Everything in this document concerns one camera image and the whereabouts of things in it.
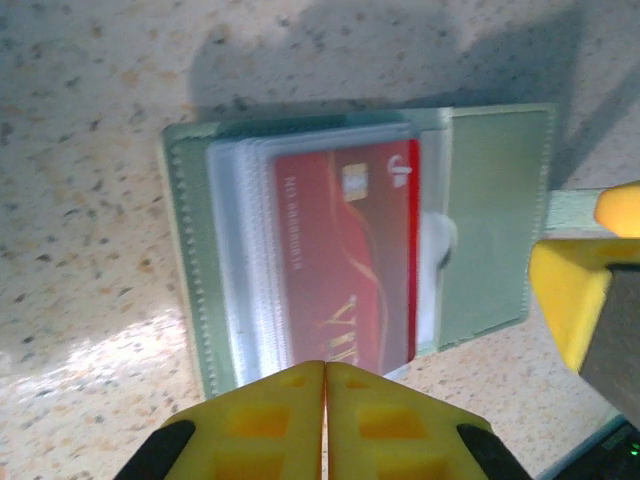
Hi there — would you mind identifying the green card holder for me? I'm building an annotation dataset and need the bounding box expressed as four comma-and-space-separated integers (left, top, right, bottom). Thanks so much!
158, 102, 617, 402

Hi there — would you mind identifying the red credit card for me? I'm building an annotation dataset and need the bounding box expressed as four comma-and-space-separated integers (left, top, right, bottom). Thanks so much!
271, 138, 422, 377

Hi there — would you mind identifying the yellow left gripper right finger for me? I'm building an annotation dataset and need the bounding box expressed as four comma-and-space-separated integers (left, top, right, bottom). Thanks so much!
324, 362, 532, 480

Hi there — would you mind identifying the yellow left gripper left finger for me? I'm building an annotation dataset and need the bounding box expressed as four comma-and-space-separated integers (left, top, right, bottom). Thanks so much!
115, 360, 327, 480

